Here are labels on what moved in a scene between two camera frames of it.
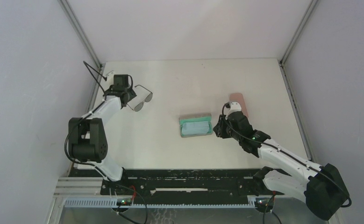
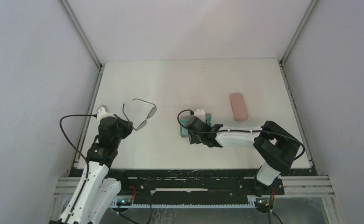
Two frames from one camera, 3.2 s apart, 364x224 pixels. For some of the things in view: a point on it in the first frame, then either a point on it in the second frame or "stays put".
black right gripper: x=222 y=129 to x=193 y=130
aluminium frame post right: x=281 y=61 stays put
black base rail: x=185 y=185 stays put
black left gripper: x=129 y=94 to x=124 y=125
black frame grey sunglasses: x=139 y=105 to x=143 y=123
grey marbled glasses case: x=196 y=125 stays put
